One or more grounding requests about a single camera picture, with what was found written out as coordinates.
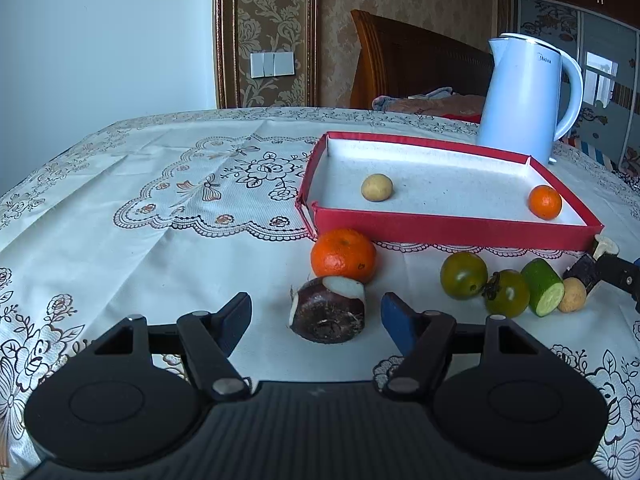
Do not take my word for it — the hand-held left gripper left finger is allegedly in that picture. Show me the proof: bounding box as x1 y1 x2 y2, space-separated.
92 291 253 402

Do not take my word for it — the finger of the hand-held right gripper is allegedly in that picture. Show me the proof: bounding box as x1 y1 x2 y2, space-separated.
597 253 640 292

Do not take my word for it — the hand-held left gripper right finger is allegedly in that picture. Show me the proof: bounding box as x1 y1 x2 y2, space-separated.
375 292 548 402

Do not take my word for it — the tan round longan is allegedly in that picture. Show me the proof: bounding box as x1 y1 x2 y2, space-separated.
361 173 394 202
557 277 588 313

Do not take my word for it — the dark water chestnut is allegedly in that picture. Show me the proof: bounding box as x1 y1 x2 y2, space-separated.
289 276 367 345

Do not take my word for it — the orange tangerine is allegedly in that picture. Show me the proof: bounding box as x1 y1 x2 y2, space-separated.
310 228 377 284
528 185 563 220

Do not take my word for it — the red cardboard tray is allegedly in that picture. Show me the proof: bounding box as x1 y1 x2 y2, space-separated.
295 131 605 253

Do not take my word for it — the green cucumber piece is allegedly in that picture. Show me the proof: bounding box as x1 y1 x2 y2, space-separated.
521 258 566 317

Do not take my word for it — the green tomato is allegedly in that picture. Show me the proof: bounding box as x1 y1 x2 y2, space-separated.
482 269 531 318
440 251 489 301

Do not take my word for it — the striped colourful bed sheet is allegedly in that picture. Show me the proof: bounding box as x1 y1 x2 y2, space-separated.
552 130 640 183

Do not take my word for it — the white electric kettle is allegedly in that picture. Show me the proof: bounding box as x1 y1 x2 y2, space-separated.
475 32 585 166

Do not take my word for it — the brown bed blanket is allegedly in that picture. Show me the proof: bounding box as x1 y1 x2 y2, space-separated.
371 87 485 123

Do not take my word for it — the patterned sliding wardrobe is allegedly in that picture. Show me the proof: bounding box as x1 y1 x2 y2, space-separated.
515 0 640 171

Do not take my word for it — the wooden chair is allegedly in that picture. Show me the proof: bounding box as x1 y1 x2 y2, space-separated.
349 9 496 110

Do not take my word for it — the white light switch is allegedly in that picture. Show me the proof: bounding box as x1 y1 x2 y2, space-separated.
250 51 296 79

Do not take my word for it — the wooden wall frame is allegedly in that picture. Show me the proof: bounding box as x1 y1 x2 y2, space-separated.
215 0 321 109

